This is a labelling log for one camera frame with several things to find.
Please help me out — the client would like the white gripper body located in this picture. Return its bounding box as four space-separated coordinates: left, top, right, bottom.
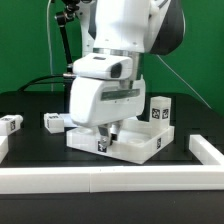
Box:
69 77 145 127

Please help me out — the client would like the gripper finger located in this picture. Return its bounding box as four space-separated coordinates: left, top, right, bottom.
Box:
111 120 123 140
98 124 111 147

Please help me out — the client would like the white square table top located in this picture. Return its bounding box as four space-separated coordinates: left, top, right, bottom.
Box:
66 119 175 164

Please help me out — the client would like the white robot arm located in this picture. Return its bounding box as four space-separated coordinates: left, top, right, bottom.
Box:
69 0 185 147

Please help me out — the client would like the fiducial marker sheet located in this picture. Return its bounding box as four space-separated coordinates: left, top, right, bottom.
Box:
60 113 77 128

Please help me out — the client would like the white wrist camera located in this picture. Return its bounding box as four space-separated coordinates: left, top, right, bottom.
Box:
73 53 133 80

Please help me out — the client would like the black cable bundle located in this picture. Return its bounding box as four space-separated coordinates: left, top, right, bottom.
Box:
18 73 77 92

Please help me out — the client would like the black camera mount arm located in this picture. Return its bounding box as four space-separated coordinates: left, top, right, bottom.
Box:
55 0 80 74

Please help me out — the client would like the white right fence wall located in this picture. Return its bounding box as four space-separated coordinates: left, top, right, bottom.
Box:
189 135 224 166

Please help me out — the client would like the white fence wall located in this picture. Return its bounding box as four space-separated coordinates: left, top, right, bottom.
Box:
189 135 224 166
0 136 8 163
0 165 224 194

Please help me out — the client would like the white left fence wall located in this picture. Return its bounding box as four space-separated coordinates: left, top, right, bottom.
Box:
0 136 8 163

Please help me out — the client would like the white front fence wall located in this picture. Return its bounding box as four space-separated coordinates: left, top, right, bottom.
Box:
0 165 224 194

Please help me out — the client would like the white hanging cable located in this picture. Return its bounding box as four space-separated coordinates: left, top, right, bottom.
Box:
46 0 56 92

